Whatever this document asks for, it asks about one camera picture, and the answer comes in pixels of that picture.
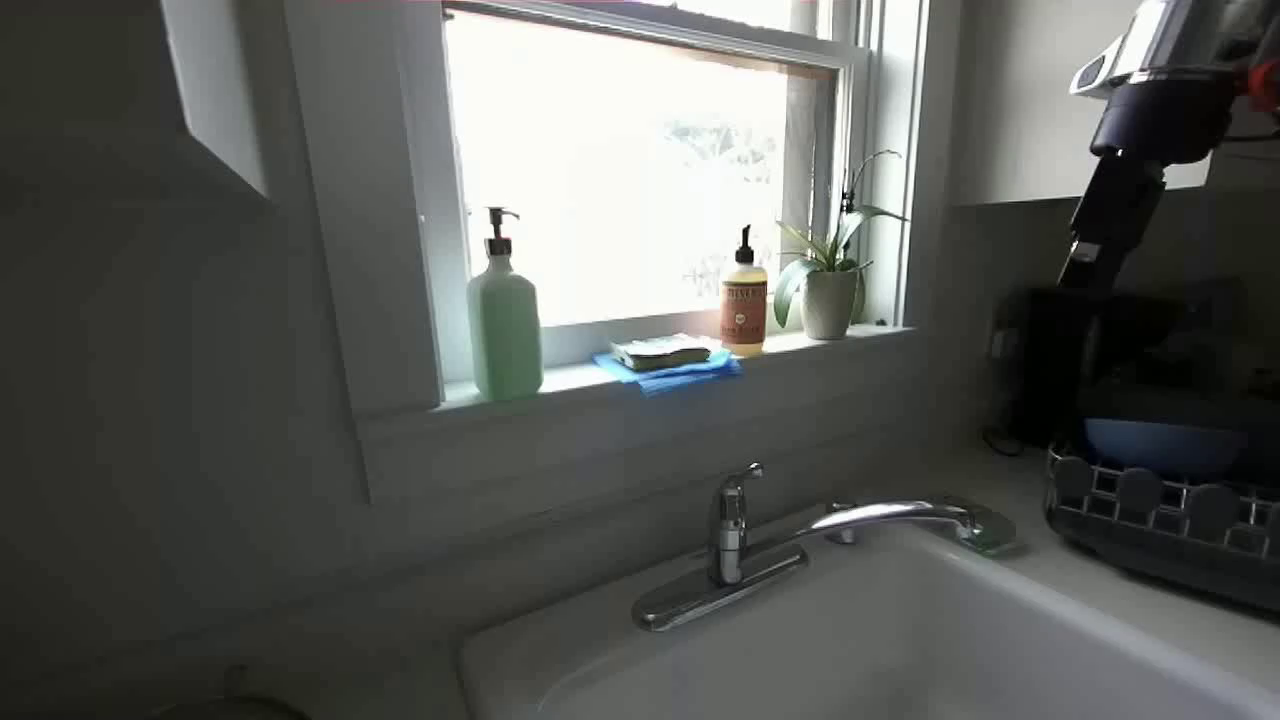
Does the white wall cabinet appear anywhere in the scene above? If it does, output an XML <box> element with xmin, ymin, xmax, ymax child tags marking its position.
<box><xmin>946</xmin><ymin>0</ymin><xmax>1221</xmax><ymax>212</ymax></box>
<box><xmin>157</xmin><ymin>0</ymin><xmax>271</xmax><ymax>206</ymax></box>

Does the white sink basin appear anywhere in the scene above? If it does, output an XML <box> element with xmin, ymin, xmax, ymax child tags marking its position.
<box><xmin>455</xmin><ymin>508</ymin><xmax>1280</xmax><ymax>720</ymax></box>

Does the potted green plant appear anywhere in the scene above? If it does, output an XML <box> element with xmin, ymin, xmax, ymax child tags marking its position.
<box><xmin>773</xmin><ymin>143</ymin><xmax>912</xmax><ymax>345</ymax></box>

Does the amber soap pump bottle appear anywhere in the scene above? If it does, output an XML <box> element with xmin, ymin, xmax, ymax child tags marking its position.
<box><xmin>717</xmin><ymin>222</ymin><xmax>773</xmax><ymax>360</ymax></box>

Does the kitchen sponge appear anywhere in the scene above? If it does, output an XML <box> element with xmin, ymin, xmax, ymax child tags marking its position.
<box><xmin>612</xmin><ymin>333</ymin><xmax>717</xmax><ymax>376</ymax></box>

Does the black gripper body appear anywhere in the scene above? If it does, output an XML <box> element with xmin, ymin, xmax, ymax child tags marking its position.
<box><xmin>1054</xmin><ymin>149</ymin><xmax>1173</xmax><ymax>298</ymax></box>

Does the green soap pump dispenser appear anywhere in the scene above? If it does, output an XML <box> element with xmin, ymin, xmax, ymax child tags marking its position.
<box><xmin>463</xmin><ymin>206</ymin><xmax>548</xmax><ymax>403</ymax></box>

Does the white window frame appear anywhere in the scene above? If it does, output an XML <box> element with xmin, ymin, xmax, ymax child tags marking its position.
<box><xmin>279</xmin><ymin>0</ymin><xmax>968</xmax><ymax>422</ymax></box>

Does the chrome sink faucet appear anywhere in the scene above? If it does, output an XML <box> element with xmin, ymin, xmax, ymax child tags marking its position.
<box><xmin>626</xmin><ymin>459</ymin><xmax>1023</xmax><ymax>636</ymax></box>

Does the blue bowl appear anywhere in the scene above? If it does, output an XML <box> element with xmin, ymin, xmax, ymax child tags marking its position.
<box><xmin>1080</xmin><ymin>414</ymin><xmax>1250</xmax><ymax>486</ymax></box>

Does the blue sponge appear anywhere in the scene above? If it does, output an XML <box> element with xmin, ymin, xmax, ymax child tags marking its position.
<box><xmin>587</xmin><ymin>339</ymin><xmax>742</xmax><ymax>398</ymax></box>

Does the grey dish rack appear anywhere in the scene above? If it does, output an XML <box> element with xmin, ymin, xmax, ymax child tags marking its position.
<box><xmin>1038</xmin><ymin>445</ymin><xmax>1280</xmax><ymax>619</ymax></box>

